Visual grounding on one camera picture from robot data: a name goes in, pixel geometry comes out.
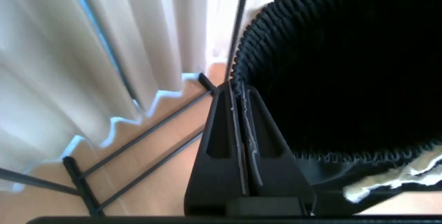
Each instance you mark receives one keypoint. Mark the black clothes rack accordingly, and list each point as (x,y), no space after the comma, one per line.
(148,134)

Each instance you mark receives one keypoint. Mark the beige curtain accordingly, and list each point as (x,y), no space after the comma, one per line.
(52,61)

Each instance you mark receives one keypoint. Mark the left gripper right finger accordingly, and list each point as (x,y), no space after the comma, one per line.
(276,179)

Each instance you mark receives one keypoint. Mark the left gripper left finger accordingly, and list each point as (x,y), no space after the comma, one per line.
(214,179)

